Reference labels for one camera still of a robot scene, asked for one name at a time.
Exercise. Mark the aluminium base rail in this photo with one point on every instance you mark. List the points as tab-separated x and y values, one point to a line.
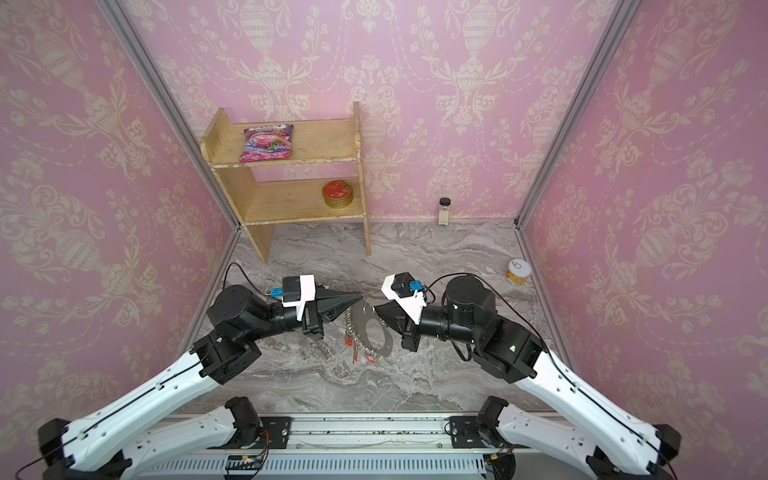
380	432

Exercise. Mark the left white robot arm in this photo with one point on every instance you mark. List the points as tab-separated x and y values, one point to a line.
121	440

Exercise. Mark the red gold round tin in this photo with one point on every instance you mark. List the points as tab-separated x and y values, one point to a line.
338	194

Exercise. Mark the aluminium corner post right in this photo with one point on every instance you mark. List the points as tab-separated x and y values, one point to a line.
616	28

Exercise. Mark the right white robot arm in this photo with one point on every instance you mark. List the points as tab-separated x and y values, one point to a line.
597	437

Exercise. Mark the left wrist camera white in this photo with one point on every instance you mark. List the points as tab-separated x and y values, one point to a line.
295	293

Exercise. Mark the aluminium corner post left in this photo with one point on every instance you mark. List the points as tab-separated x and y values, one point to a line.
118	18

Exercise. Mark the aluminium corner post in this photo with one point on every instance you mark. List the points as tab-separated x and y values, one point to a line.
616	28
118	18

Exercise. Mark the wooden two-tier shelf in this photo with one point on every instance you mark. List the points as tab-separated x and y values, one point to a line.
261	205

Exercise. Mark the spice jar black lid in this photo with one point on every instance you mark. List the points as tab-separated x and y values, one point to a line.
444	211

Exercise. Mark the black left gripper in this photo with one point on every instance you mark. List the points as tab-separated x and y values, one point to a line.
317	315

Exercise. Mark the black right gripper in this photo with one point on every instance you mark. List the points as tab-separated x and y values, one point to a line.
409	330

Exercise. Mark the pink snack bag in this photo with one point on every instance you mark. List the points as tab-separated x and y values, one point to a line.
267	142

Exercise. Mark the white perforated cable tray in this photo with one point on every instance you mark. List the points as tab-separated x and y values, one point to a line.
321	465

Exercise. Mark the orange fruit can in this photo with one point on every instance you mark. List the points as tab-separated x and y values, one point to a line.
518	271

